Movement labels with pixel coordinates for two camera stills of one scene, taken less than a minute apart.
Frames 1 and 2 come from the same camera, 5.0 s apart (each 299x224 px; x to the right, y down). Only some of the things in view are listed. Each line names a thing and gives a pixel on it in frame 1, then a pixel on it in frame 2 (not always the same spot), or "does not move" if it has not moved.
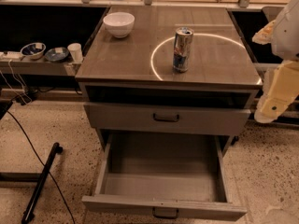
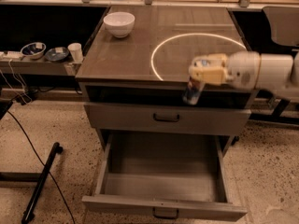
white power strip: (10, 54) does not move
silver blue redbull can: (183, 38) to (192, 91)
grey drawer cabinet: (168, 71) does not move
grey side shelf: (38, 66) does not move
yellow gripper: (287, 35) to (243, 68)
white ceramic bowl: (120, 24) does not move
